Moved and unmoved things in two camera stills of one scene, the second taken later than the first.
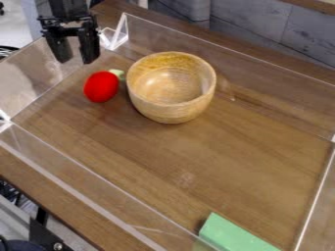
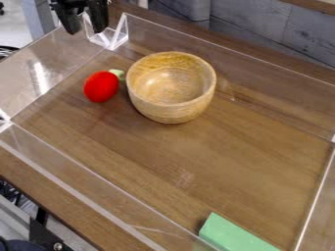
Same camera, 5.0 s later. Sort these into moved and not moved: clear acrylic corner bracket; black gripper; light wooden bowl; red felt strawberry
Moved: black gripper
Not moved: light wooden bowl; clear acrylic corner bracket; red felt strawberry
